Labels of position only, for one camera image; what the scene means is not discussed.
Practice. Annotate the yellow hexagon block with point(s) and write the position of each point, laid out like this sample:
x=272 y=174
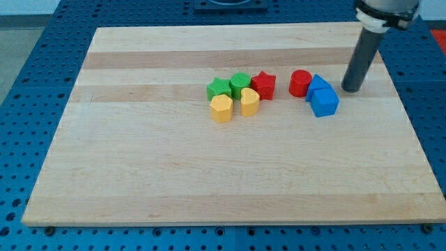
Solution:
x=221 y=108

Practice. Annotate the yellow heart block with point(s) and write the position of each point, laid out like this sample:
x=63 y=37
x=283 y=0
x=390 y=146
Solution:
x=249 y=102

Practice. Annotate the green star block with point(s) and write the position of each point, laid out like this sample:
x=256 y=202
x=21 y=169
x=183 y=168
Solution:
x=218 y=87

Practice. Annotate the green cylinder block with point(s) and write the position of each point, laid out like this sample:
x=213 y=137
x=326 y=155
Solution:
x=237 y=82

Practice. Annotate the red star block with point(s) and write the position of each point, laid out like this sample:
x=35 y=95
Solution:
x=264 y=85

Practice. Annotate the wooden board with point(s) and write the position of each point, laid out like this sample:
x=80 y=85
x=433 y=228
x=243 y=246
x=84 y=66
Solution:
x=137 y=146

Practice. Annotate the red cylinder block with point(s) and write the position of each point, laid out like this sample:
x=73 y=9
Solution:
x=299 y=83

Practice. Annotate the blue cube block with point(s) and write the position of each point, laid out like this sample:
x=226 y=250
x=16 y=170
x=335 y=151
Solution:
x=324 y=102

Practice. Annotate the blue triangle block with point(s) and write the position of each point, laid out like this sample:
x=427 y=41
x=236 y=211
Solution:
x=317 y=83

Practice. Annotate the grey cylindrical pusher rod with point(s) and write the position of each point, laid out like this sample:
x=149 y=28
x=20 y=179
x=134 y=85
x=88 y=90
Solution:
x=363 y=55

